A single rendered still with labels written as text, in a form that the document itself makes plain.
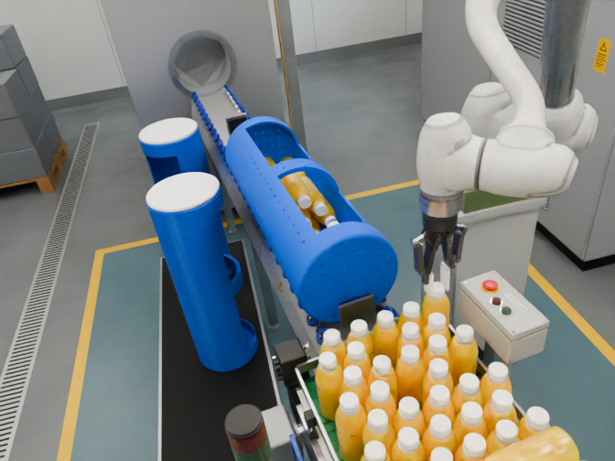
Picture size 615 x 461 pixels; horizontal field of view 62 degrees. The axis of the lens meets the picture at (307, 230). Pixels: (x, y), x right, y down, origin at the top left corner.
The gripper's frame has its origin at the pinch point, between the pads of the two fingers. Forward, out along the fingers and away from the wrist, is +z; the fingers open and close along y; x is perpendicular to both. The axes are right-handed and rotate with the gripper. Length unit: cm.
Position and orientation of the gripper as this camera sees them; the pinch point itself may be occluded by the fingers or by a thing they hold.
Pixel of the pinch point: (436, 279)
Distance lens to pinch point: 127.3
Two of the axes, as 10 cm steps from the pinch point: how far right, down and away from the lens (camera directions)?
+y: -9.3, 2.8, -2.2
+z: 1.1, 8.1, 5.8
